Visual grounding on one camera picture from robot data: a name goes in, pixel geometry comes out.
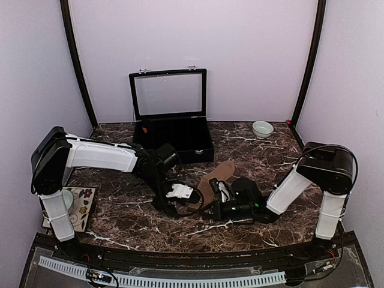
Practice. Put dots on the green circuit board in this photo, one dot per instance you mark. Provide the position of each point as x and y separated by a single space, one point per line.
98 277

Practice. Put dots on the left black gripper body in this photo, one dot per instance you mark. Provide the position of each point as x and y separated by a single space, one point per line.
162 203

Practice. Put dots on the white slotted cable duct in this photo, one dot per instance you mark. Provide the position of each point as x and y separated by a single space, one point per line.
162 278

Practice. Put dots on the floral patterned mat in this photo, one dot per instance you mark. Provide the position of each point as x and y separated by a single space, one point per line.
82 208

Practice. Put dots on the pale green bowl at back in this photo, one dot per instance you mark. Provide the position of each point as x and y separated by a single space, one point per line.
262 129

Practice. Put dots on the black front rail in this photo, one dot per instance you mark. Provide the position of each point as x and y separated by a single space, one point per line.
109 254

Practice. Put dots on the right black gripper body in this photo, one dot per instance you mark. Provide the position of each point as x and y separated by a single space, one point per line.
242 210

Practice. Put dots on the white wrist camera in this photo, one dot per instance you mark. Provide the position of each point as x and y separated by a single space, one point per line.
221 188
180 191

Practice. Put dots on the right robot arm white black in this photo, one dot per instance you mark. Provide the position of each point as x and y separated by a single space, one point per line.
333 168

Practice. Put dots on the left black frame post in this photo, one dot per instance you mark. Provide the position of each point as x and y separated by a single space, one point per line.
77 67

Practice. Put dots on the black frame post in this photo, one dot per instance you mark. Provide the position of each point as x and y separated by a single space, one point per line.
312 55
77 67

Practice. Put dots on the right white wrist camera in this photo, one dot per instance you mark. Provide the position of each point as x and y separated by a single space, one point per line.
221 188

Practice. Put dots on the pale green bowl on mat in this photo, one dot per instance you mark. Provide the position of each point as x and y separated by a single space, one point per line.
68 200

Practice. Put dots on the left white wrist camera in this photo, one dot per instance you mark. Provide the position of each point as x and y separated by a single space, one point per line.
180 191

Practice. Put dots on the right black frame post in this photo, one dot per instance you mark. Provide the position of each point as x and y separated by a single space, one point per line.
312 55

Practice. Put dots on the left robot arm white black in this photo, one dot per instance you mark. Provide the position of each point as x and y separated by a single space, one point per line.
60 151

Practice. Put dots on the black display case glass lid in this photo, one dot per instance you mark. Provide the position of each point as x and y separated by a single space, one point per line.
171 104

